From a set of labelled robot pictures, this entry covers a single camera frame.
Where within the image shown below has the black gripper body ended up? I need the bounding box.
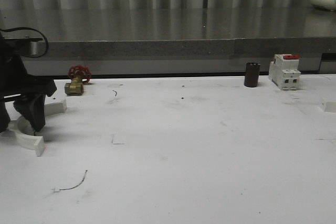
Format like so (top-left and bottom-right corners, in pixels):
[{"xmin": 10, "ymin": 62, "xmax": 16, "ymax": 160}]
[{"xmin": 1, "ymin": 33, "xmax": 57, "ymax": 102}]

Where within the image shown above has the dark brown cylindrical coupling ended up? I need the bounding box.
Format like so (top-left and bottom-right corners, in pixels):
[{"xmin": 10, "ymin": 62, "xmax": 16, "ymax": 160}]
[{"xmin": 244, "ymin": 62, "xmax": 260, "ymax": 88}]

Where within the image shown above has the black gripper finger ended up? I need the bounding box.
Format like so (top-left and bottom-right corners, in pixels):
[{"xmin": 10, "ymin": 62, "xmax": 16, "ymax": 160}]
[
  {"xmin": 0, "ymin": 102, "xmax": 10, "ymax": 132},
  {"xmin": 14, "ymin": 93, "xmax": 46, "ymax": 132}
]

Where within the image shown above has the white circuit breaker red switch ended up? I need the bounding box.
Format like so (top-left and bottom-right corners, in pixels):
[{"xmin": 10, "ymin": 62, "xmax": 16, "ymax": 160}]
[{"xmin": 268, "ymin": 54, "xmax": 301, "ymax": 90}]

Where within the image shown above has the brass valve red handwheel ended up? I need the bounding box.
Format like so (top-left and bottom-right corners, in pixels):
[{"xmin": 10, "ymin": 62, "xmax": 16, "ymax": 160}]
[{"xmin": 65, "ymin": 65, "xmax": 92, "ymax": 95}]

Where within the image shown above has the grey stone counter ledge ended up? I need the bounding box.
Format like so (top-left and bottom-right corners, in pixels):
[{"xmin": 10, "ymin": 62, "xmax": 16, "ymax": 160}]
[{"xmin": 0, "ymin": 8, "xmax": 336, "ymax": 73}]

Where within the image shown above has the white half-ring pipe clamp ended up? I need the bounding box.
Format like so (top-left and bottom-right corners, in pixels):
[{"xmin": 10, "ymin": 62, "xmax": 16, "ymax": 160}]
[{"xmin": 8, "ymin": 99, "xmax": 67, "ymax": 156}]

